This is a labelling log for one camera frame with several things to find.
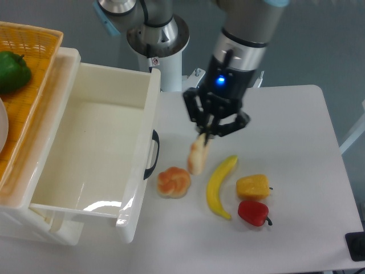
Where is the white plate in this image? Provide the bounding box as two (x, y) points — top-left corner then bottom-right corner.
(0, 100), (9, 151)

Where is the black drawer handle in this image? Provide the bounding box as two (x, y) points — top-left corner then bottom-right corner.
(143, 130), (160, 180)

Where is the white metal frame bracket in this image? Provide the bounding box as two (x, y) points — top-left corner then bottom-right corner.
(339, 100), (364, 155)

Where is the white drawer cabinet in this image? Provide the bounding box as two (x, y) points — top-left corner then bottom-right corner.
(1, 47), (81, 244)

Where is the black device at table edge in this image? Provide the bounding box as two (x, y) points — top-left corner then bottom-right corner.
(345, 232), (364, 261)

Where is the yellow toy bell pepper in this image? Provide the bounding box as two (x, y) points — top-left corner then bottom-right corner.
(236, 174), (271, 200)

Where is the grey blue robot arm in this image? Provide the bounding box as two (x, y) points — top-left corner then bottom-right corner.
(93, 1), (288, 138)

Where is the yellow toy banana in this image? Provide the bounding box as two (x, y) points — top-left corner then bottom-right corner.
(206, 155), (238, 220)

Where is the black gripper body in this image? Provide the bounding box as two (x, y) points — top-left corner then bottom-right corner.
(200, 53), (255, 119)

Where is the beige ring donut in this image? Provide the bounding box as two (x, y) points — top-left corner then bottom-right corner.
(187, 134), (210, 175)

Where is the orange woven plastic basket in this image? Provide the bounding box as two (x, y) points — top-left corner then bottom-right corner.
(1, 22), (63, 190)

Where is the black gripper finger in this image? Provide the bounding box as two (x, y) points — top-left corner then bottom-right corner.
(209, 111), (251, 137)
(182, 87), (210, 134)

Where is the red toy bell pepper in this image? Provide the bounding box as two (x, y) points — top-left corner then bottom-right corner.
(237, 200), (273, 227)

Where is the orange twisted donut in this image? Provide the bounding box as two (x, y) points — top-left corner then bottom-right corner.
(157, 167), (191, 199)

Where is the white open upper drawer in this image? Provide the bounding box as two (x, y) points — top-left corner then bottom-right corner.
(30, 63), (161, 245)

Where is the green toy bell pepper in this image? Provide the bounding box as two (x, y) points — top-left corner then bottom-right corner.
(1, 51), (32, 94)

